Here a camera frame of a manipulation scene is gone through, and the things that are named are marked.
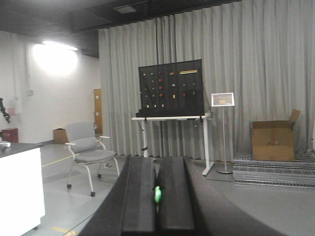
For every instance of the fluorescent ceiling light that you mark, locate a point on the fluorescent ceiling light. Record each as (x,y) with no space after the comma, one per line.
(59,45)

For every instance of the red fire extinguisher box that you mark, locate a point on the red fire extinguisher box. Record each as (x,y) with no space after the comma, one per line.
(10,135)

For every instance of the picture sign on stand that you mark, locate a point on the picture sign on stand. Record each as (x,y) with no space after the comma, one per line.
(223,100)

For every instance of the black pegboard with buttons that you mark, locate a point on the black pegboard with buttons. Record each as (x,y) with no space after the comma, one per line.
(171,89)

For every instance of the grey curtain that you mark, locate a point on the grey curtain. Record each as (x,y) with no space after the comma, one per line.
(261,50)

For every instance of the large cardboard box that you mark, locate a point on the large cardboard box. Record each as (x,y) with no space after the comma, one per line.
(274,140)

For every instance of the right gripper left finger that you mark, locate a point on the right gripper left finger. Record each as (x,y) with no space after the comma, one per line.
(128,209)

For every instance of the small cardboard box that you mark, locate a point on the small cardboard box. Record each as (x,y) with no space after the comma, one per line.
(60,136)

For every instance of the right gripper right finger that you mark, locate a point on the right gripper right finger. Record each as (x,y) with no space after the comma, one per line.
(180,213)

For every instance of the grey office chair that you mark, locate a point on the grey office chair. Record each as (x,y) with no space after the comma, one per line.
(86,148)

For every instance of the stack of metal grates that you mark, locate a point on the stack of metal grates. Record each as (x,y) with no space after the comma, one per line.
(299,174)

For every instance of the white lab counter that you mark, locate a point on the white lab counter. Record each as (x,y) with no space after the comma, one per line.
(21,188)

